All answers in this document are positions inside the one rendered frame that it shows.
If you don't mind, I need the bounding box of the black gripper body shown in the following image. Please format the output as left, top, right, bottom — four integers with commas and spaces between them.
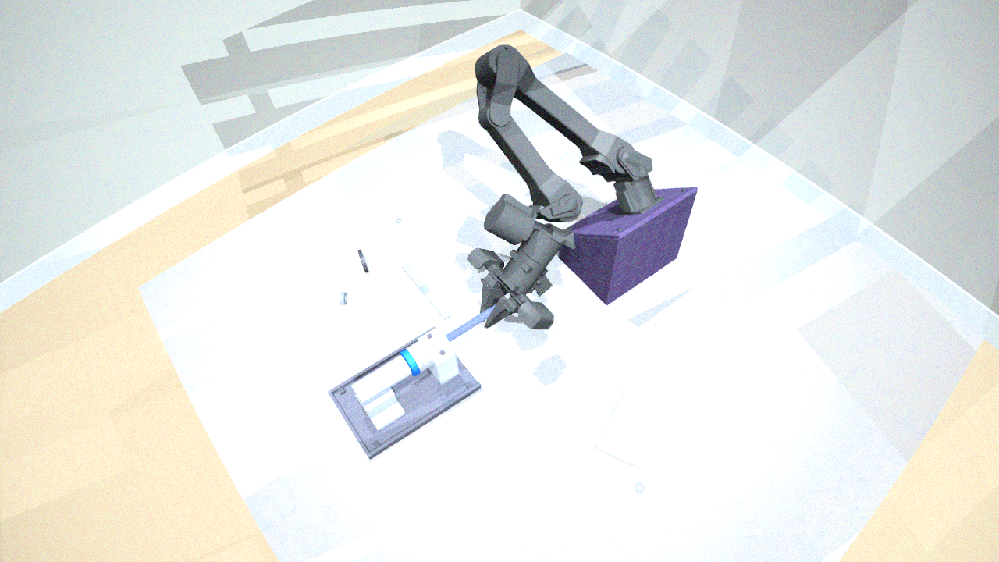
467, 247, 555, 330

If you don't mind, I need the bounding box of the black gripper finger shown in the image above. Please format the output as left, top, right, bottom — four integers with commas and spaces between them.
484, 299, 518, 329
480, 278, 508, 314

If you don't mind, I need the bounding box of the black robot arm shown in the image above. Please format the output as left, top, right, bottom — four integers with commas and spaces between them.
475, 44, 664, 266

